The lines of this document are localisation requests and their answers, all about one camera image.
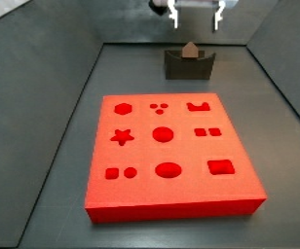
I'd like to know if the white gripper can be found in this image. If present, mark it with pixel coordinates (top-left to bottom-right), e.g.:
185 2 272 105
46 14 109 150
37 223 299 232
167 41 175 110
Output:
148 0 240 31

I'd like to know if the brown three prong peg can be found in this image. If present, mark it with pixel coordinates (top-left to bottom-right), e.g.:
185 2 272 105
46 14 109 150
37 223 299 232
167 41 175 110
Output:
181 42 199 58

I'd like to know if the red shape sorting board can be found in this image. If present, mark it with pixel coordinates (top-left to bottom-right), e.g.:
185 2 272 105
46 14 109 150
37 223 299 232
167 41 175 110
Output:
85 93 268 223

